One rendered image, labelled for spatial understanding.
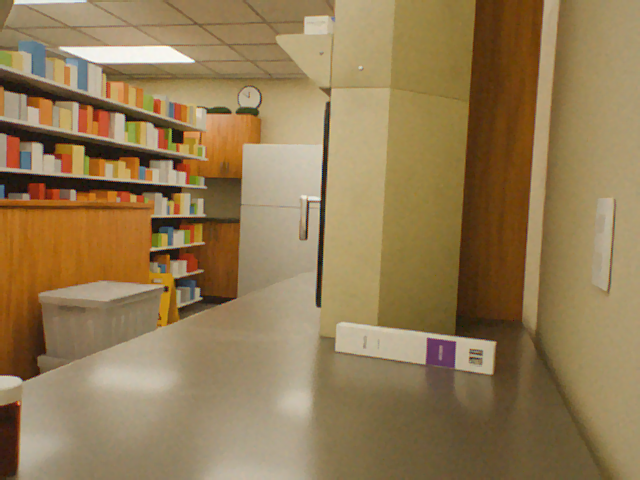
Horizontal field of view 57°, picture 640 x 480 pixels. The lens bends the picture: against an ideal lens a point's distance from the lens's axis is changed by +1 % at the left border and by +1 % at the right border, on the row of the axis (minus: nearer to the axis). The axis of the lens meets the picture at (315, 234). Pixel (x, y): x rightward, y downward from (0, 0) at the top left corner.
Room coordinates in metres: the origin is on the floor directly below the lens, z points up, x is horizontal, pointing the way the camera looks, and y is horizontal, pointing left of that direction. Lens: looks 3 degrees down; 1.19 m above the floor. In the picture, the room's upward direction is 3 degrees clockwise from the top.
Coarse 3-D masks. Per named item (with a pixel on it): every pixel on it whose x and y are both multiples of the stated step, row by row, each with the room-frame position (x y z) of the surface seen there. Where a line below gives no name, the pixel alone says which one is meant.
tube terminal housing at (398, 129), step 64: (384, 0) 1.09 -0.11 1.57; (448, 0) 1.15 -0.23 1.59; (384, 64) 1.09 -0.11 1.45; (448, 64) 1.15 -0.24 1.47; (384, 128) 1.09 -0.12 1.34; (448, 128) 1.16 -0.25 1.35; (384, 192) 1.08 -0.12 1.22; (448, 192) 1.17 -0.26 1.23; (384, 256) 1.09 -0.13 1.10; (448, 256) 1.17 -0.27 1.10; (320, 320) 1.11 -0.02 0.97; (384, 320) 1.09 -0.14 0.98; (448, 320) 1.18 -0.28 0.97
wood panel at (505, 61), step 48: (480, 0) 1.41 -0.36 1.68; (528, 0) 1.38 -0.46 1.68; (480, 48) 1.40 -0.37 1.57; (528, 48) 1.38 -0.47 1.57; (480, 96) 1.40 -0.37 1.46; (528, 96) 1.38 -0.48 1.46; (480, 144) 1.40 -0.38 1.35; (528, 144) 1.37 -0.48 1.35; (480, 192) 1.40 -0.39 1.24; (528, 192) 1.37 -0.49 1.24; (480, 240) 1.40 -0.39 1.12; (480, 288) 1.40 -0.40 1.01
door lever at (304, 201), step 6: (300, 198) 1.17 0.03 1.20; (306, 198) 1.17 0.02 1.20; (312, 198) 1.17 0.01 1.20; (318, 198) 1.16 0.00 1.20; (300, 204) 1.17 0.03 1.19; (306, 204) 1.17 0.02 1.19; (300, 210) 1.17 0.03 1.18; (306, 210) 1.17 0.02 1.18; (300, 216) 1.17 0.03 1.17; (306, 216) 1.17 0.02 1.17; (300, 222) 1.17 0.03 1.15; (306, 222) 1.17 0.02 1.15; (300, 228) 1.17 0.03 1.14; (306, 228) 1.17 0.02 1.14; (300, 234) 1.17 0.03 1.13; (306, 234) 1.17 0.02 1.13; (300, 240) 1.17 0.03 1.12; (306, 240) 1.17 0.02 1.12
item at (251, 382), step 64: (192, 320) 1.20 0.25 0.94; (256, 320) 1.23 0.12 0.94; (64, 384) 0.77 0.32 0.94; (128, 384) 0.78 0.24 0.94; (192, 384) 0.79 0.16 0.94; (256, 384) 0.80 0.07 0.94; (320, 384) 0.81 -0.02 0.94; (384, 384) 0.83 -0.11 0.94; (448, 384) 0.85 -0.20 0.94; (512, 384) 0.86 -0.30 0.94; (64, 448) 0.58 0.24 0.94; (128, 448) 0.58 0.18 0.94; (192, 448) 0.59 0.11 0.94; (256, 448) 0.59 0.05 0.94; (320, 448) 0.60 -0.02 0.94; (384, 448) 0.61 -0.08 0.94; (448, 448) 0.62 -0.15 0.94; (512, 448) 0.63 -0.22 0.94; (576, 448) 0.64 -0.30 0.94
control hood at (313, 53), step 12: (276, 36) 1.14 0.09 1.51; (288, 36) 1.13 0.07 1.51; (300, 36) 1.13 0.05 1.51; (312, 36) 1.12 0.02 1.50; (324, 36) 1.12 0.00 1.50; (288, 48) 1.13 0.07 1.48; (300, 48) 1.13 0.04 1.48; (312, 48) 1.12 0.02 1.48; (324, 48) 1.11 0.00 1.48; (300, 60) 1.13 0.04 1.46; (312, 60) 1.12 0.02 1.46; (324, 60) 1.11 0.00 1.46; (312, 72) 1.12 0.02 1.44; (324, 72) 1.11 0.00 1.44; (324, 84) 1.11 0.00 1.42
